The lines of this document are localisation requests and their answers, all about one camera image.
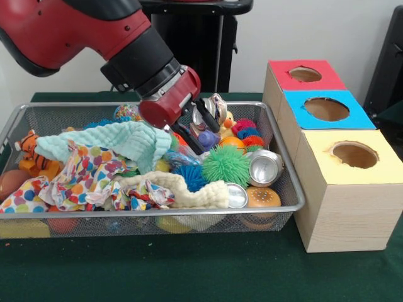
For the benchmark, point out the toy burger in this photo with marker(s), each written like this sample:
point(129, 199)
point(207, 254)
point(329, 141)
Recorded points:
point(262, 198)

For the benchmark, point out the mint green fuzzy cloth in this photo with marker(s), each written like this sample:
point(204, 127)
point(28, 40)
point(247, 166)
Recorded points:
point(107, 141)

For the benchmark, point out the green spiky rubber ball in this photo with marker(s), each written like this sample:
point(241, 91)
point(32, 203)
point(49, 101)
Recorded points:
point(225, 165)

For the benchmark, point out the brown toy football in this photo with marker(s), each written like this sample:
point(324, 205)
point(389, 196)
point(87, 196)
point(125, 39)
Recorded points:
point(11, 184)

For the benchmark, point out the crushed silver can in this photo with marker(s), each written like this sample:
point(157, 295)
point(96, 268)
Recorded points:
point(219, 108)

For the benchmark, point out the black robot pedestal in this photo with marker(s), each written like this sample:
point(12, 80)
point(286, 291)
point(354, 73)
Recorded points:
point(204, 44)

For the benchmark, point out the dark green side table cloth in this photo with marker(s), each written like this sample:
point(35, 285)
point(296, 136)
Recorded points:
point(393, 114)

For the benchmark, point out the polka dot colourful cloth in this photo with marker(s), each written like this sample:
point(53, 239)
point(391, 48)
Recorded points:
point(75, 179)

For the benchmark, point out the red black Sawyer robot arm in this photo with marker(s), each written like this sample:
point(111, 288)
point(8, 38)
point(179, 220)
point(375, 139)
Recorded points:
point(63, 31)

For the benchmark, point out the wooden box with three holes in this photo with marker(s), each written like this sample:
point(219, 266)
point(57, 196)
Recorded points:
point(340, 214)

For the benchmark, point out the blue spiky rubber ball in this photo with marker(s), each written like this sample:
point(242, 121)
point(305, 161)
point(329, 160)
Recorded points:
point(189, 177)

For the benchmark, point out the small orange basketball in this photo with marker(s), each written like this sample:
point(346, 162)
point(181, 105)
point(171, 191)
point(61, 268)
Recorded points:
point(234, 143)

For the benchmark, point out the black upright panel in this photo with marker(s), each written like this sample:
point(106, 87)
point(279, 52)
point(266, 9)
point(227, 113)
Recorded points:
point(387, 63)

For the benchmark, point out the cream knitted cloth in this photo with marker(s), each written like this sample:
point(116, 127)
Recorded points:
point(195, 195)

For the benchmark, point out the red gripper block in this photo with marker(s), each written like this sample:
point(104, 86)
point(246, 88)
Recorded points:
point(170, 104)

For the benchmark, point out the smooth silver can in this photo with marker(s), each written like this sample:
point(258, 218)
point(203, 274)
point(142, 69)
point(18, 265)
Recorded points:
point(264, 167)

